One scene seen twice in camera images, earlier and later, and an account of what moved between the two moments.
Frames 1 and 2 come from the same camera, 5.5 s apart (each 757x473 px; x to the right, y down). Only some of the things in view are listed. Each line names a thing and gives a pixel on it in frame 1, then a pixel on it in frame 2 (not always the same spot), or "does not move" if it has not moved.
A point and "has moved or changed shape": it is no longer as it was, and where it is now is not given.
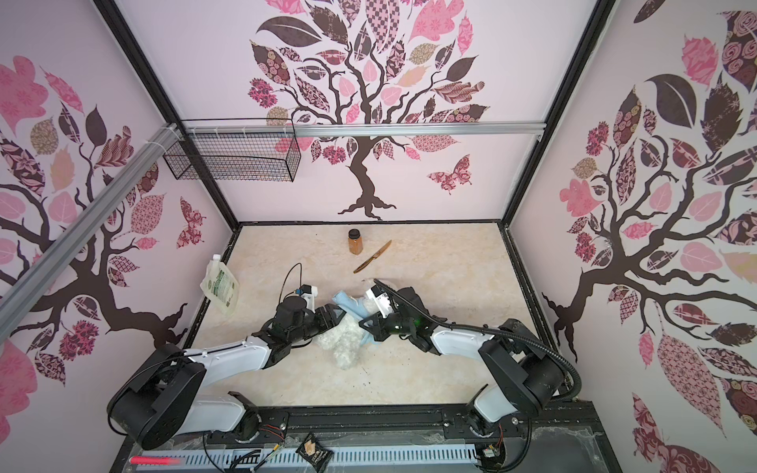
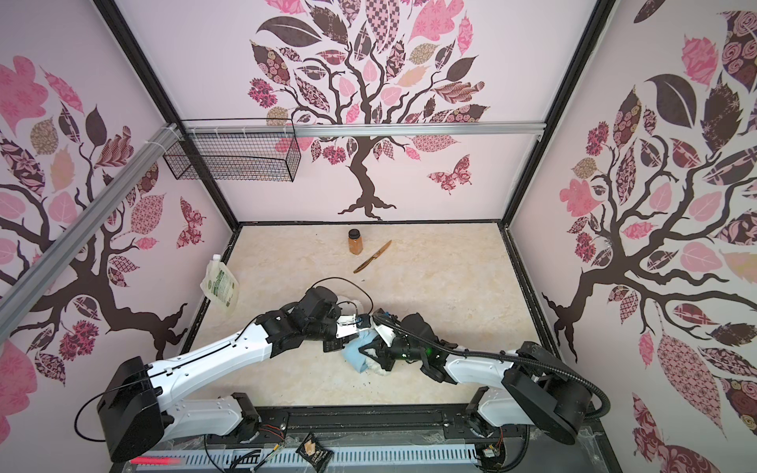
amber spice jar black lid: x=356 y=242 does not move
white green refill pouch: x=220 y=284 does not move
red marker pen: x=154 y=460 does not move
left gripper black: x=330 y=314 does not move
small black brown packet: x=314 y=453 does not move
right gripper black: x=378 y=328 → x=383 y=357
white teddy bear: x=345 y=338 has moved or changed shape
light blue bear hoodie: x=357 y=308 → x=352 y=354
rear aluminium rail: x=246 y=130 does not move
